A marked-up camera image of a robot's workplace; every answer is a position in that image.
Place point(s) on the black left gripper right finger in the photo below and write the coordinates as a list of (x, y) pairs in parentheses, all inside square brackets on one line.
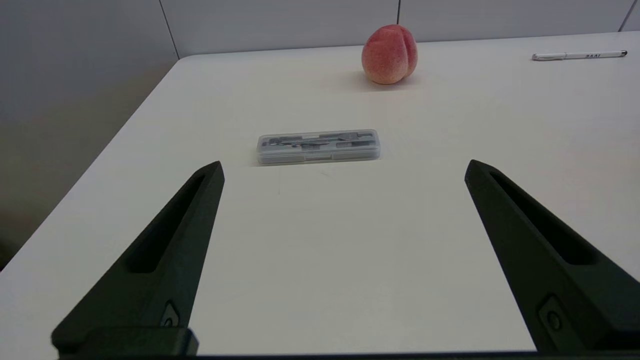
[(530, 260)]

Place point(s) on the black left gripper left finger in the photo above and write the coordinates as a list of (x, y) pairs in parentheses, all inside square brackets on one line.
[(150, 280)]

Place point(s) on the white pen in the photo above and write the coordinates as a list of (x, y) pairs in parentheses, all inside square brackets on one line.
[(575, 55)]

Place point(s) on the clear plastic compass case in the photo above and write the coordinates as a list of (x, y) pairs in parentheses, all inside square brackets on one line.
[(318, 147)]

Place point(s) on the pink peach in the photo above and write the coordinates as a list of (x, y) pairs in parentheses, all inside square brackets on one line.
[(387, 55)]

